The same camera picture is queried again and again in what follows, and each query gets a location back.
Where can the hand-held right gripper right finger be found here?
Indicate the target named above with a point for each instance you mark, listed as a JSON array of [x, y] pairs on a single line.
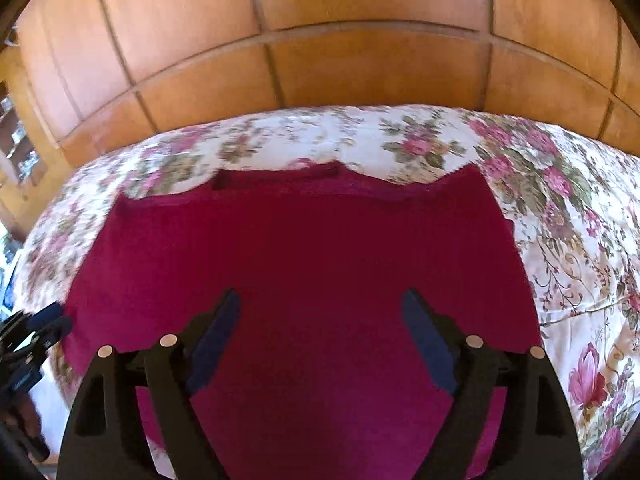
[[429, 345]]

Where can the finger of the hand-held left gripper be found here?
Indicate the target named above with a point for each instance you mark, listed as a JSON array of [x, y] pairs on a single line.
[[59, 330], [47, 316]]

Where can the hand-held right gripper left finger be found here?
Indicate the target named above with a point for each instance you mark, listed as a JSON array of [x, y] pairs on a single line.
[[216, 342]]

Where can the crimson long-sleeved sweater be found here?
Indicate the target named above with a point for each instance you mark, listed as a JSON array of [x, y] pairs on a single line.
[[310, 250]]

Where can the person's left hand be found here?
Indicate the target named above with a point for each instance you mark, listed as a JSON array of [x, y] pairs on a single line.
[[30, 417]]

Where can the floral bedspread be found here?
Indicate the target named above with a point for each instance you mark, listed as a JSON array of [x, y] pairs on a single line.
[[565, 240]]

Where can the wooden shelf unit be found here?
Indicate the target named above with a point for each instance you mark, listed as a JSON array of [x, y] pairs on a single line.
[[17, 145]]

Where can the wooden panelled headboard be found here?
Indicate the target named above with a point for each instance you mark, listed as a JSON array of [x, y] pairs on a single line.
[[375, 65]]

